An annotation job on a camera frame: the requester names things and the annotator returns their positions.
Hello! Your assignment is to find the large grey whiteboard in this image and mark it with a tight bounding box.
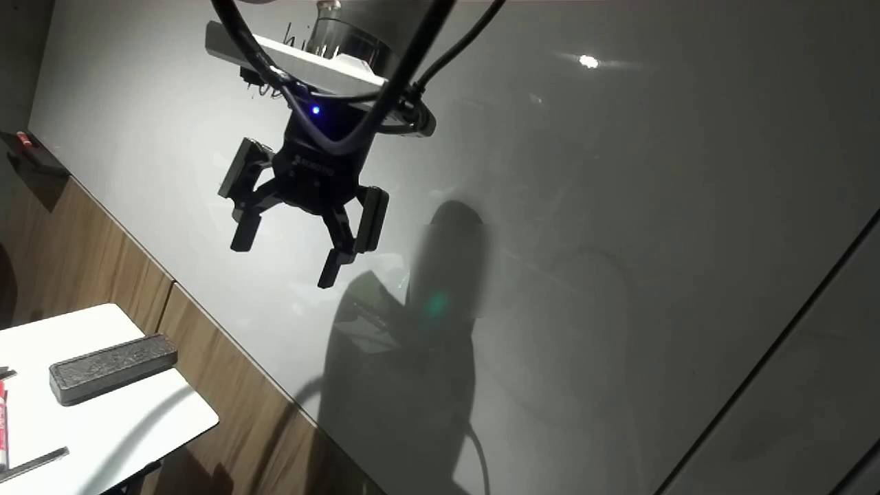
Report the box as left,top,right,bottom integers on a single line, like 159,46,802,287
24,0,880,495

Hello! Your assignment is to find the black object with red tip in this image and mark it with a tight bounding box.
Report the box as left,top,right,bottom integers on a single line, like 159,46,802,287
2,129,71,215

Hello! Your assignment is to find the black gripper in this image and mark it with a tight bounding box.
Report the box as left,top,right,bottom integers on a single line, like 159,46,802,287
215,94,391,292

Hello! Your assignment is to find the red marker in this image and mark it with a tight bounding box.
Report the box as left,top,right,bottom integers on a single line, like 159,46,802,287
0,374,11,474

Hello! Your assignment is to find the black thin cable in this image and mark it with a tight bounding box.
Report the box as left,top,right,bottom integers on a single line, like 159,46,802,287
402,0,508,99

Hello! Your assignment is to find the thin grey pen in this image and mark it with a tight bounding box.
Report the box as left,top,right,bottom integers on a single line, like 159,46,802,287
0,444,71,485

